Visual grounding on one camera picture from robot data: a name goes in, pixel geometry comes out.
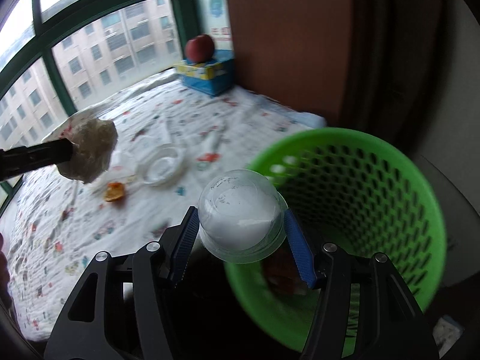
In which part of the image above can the white plastic bag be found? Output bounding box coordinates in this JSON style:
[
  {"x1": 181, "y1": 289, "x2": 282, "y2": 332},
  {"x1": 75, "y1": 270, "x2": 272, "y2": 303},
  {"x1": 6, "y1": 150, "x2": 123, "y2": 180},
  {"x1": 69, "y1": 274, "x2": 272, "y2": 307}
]
[{"x1": 57, "y1": 118, "x2": 118, "y2": 184}]

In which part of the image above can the clear plastic cup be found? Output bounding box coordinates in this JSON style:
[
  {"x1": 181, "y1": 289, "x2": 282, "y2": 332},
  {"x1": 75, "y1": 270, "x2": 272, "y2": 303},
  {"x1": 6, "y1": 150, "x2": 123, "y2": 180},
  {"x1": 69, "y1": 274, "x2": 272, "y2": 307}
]
[{"x1": 198, "y1": 169, "x2": 287, "y2": 264}]

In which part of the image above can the person's left hand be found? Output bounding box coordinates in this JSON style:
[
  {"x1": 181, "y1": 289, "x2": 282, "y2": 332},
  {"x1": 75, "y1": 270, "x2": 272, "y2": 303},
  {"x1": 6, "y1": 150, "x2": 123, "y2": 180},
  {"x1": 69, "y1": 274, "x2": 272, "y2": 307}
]
[{"x1": 0, "y1": 235, "x2": 11, "y2": 308}]

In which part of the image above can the orange peel piece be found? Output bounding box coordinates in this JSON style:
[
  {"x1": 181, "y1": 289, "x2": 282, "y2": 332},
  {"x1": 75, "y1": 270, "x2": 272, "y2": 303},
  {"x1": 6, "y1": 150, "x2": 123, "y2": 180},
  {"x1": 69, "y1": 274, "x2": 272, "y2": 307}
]
[{"x1": 104, "y1": 182, "x2": 125, "y2": 203}]

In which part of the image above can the green perforated plastic basket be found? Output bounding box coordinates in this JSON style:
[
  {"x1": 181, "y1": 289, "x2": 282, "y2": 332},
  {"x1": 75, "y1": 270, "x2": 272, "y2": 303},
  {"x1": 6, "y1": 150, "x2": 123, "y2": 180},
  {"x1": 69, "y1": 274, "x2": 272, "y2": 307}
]
[{"x1": 223, "y1": 127, "x2": 449, "y2": 353}]

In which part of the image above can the clear plastic lid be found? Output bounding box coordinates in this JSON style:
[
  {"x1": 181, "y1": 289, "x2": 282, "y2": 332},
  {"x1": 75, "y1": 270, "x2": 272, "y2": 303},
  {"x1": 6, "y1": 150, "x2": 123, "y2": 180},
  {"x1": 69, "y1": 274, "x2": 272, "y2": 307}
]
[{"x1": 135, "y1": 144, "x2": 185, "y2": 186}]

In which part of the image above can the patterned white bed sheet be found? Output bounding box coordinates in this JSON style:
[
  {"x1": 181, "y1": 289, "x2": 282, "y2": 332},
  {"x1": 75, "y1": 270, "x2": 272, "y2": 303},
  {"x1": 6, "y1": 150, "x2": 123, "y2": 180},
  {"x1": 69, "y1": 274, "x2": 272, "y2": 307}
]
[{"x1": 1, "y1": 76, "x2": 326, "y2": 341}]

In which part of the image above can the blue yellow tissue box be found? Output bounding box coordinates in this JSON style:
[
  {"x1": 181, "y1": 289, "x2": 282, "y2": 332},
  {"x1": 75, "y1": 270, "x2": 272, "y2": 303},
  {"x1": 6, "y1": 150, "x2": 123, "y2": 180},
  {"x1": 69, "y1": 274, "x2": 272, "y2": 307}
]
[{"x1": 174, "y1": 49, "x2": 235, "y2": 97}]

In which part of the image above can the red apple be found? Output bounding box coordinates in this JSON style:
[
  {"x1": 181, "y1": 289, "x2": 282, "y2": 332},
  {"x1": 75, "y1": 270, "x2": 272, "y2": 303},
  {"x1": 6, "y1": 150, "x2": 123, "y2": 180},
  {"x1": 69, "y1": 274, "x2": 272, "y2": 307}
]
[{"x1": 185, "y1": 34, "x2": 216, "y2": 63}]

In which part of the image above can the green window frame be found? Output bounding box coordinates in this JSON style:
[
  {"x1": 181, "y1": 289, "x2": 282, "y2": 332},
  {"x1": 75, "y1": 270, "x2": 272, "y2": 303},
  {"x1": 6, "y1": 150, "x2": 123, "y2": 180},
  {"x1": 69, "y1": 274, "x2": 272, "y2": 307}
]
[{"x1": 0, "y1": 0, "x2": 222, "y2": 215}]

